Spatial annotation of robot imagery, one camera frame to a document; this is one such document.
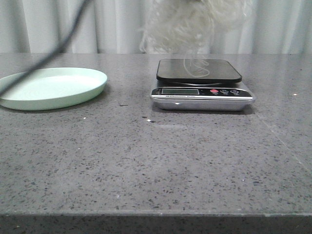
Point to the silver black kitchen scale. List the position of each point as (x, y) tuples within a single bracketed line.
[(200, 85)]

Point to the white pleated curtain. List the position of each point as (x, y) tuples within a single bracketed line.
[(114, 26)]

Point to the white translucent vermicelli bundle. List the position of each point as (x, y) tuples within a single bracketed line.
[(187, 26)]

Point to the light green plate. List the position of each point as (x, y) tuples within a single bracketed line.
[(54, 88)]

